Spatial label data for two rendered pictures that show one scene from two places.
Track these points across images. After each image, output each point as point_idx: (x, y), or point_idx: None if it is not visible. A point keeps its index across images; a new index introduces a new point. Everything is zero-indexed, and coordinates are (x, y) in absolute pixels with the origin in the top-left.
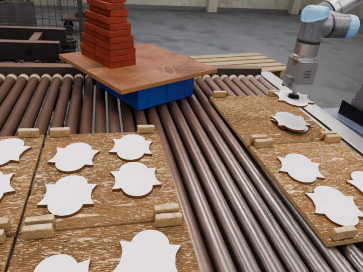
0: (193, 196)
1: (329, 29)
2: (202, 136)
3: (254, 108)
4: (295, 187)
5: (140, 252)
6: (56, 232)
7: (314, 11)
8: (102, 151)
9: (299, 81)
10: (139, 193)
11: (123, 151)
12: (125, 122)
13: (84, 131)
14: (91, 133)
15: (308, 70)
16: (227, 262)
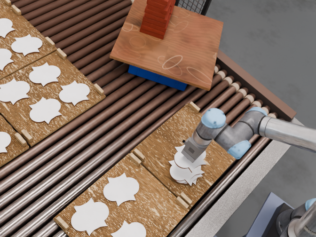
0: (56, 143)
1: (211, 137)
2: (124, 122)
3: None
4: (97, 191)
5: None
6: None
7: (205, 115)
8: (61, 82)
9: (185, 149)
10: (33, 118)
11: (65, 92)
12: (107, 74)
13: (78, 62)
14: (82, 65)
15: (192, 148)
16: (14, 176)
